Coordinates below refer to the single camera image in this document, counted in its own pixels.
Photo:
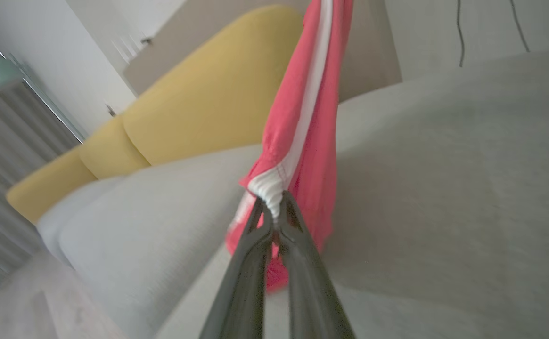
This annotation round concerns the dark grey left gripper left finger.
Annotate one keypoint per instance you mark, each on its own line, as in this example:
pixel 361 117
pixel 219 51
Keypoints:
pixel 246 282

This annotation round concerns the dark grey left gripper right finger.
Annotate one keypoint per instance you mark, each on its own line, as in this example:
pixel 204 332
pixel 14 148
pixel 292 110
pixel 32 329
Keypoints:
pixel 307 282

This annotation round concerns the red and white garment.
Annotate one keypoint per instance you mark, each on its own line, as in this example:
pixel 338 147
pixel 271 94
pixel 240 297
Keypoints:
pixel 314 141

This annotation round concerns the grey sofa seat cushion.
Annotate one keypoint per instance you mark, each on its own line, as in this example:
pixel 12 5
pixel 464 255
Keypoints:
pixel 67 212
pixel 151 226

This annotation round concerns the large grey sofa chaise seat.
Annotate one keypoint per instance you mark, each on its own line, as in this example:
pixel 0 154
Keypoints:
pixel 444 197

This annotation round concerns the short yellow sofa back cushion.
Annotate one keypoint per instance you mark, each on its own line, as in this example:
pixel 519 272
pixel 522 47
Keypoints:
pixel 111 150
pixel 48 188

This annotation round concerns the long yellow sofa back cushion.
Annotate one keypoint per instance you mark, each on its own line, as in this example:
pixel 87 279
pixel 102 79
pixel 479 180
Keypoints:
pixel 208 94

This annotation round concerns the grey pleated curtain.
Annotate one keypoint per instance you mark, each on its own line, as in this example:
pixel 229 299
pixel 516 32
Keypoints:
pixel 1 165

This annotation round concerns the beige half wall panel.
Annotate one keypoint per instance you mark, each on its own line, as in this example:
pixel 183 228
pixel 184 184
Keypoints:
pixel 373 47

